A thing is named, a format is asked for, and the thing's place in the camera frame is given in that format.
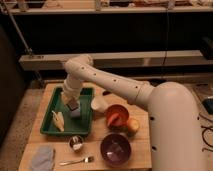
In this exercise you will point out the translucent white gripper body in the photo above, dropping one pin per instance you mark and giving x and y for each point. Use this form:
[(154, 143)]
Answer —
[(71, 89)]

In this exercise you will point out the green plastic tray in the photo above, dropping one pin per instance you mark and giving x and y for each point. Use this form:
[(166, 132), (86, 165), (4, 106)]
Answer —
[(72, 126)]

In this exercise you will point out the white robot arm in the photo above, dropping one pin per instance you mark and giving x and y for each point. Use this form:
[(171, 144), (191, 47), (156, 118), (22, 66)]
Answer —
[(175, 130)]

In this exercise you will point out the blue-grey sponge in tray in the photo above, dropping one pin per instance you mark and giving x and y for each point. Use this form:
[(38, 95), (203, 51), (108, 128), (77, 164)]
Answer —
[(75, 113)]

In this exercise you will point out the white plastic cup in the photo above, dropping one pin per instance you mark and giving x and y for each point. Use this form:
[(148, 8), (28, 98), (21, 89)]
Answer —
[(99, 104)]

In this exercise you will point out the red carrot toy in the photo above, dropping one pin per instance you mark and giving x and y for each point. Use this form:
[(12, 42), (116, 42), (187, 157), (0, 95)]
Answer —
[(112, 118)]

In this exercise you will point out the orange plastic bowl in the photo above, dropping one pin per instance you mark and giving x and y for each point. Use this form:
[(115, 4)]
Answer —
[(123, 115)]

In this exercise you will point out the small metal cup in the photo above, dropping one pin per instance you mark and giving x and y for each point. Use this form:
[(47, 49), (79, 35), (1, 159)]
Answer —
[(76, 142)]

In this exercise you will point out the wooden table board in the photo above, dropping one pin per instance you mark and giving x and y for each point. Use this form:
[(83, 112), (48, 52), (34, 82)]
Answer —
[(140, 159)]

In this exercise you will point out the peach toy fruit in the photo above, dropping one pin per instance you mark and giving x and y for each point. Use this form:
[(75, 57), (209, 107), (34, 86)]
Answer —
[(132, 125)]

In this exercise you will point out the grey folded cloth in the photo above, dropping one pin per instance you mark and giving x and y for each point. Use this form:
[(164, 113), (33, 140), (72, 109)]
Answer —
[(43, 160)]

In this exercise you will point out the silver metal fork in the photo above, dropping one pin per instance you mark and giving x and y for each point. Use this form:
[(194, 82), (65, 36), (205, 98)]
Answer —
[(84, 160)]

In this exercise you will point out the purple plastic bowl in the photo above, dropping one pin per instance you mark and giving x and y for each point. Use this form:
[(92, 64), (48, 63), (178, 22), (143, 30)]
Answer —
[(115, 150)]

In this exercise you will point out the blue device on floor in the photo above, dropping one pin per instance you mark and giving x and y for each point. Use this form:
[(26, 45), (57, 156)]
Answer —
[(208, 104)]

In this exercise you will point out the metal shelf rail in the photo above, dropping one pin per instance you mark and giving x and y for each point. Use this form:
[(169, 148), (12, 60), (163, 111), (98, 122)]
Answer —
[(116, 60)]

